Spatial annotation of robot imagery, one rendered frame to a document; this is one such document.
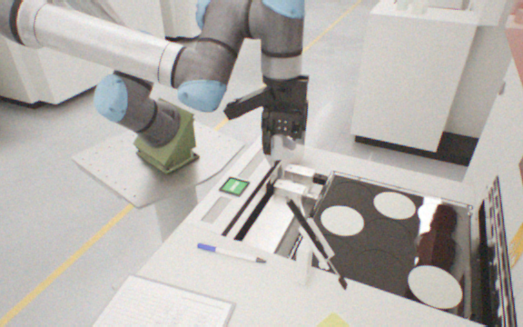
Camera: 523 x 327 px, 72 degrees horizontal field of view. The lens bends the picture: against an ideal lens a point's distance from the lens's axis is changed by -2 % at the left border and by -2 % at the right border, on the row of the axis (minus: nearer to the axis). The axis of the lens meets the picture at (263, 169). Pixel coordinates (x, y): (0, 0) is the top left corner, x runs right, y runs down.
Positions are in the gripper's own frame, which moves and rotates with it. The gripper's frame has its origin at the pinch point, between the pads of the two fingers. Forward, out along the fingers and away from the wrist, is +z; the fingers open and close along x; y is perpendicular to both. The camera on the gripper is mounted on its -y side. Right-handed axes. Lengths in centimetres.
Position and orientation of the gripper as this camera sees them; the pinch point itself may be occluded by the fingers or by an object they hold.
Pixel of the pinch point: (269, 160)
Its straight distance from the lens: 79.8
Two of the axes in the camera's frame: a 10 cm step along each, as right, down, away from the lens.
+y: 9.7, 1.5, -2.1
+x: 2.6, -5.7, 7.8
